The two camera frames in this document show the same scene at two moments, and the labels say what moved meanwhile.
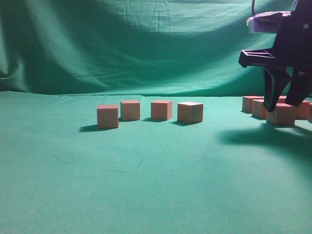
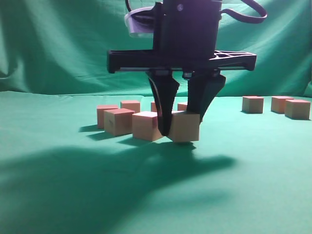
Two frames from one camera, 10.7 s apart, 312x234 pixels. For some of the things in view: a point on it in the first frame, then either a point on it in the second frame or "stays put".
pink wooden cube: [130, 110] stays put
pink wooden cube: [302, 110] → [185, 126]
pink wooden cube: [282, 114] → [118, 121]
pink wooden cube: [107, 116] stays put
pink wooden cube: [246, 102] stays put
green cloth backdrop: [167, 48] stays put
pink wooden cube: [258, 109] → [145, 126]
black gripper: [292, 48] → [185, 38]
